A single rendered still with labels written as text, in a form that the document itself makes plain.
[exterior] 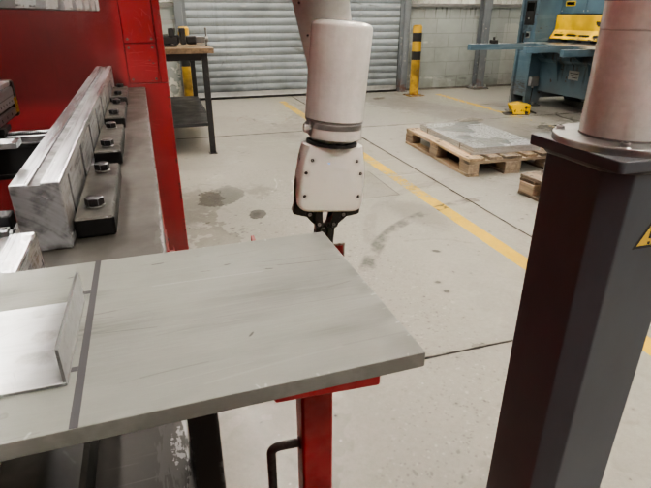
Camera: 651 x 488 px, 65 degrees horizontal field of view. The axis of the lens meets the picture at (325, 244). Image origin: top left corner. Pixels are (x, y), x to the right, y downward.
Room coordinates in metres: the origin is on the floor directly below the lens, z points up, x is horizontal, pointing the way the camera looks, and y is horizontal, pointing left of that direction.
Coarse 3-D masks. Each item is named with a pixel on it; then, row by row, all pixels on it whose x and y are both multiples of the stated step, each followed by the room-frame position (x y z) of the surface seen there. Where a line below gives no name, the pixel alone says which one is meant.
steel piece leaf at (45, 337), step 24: (72, 288) 0.26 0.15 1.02; (0, 312) 0.27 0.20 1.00; (24, 312) 0.27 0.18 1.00; (48, 312) 0.27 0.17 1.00; (72, 312) 0.25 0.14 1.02; (0, 336) 0.24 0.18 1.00; (24, 336) 0.24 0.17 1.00; (48, 336) 0.24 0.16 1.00; (72, 336) 0.23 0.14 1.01; (0, 360) 0.22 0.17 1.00; (24, 360) 0.22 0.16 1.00; (48, 360) 0.22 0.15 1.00; (72, 360) 0.22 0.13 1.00; (0, 384) 0.20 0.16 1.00; (24, 384) 0.20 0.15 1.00; (48, 384) 0.20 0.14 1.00
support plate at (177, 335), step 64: (192, 256) 0.35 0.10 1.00; (256, 256) 0.35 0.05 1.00; (320, 256) 0.35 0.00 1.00; (128, 320) 0.26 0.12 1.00; (192, 320) 0.26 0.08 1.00; (256, 320) 0.26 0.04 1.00; (320, 320) 0.26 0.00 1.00; (384, 320) 0.26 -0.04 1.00; (128, 384) 0.20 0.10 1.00; (192, 384) 0.20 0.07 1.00; (256, 384) 0.20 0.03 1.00; (320, 384) 0.21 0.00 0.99; (0, 448) 0.16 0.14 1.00
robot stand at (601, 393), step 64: (576, 192) 0.69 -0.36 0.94; (640, 192) 0.64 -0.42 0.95; (576, 256) 0.67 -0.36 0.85; (640, 256) 0.65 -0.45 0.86; (576, 320) 0.65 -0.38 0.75; (640, 320) 0.66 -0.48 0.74; (512, 384) 0.74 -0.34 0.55; (576, 384) 0.64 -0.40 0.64; (512, 448) 0.71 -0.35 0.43; (576, 448) 0.65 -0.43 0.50
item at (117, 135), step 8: (104, 128) 1.29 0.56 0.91; (120, 128) 1.29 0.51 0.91; (104, 136) 1.20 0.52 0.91; (112, 136) 1.20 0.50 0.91; (120, 136) 1.20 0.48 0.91; (96, 144) 1.12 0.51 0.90; (120, 144) 1.13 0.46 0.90; (96, 152) 1.05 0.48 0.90; (104, 152) 1.05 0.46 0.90; (112, 152) 1.06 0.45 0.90; (120, 152) 1.07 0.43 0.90; (96, 160) 1.05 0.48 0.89; (104, 160) 1.05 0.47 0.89; (112, 160) 1.06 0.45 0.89; (120, 160) 1.06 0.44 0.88
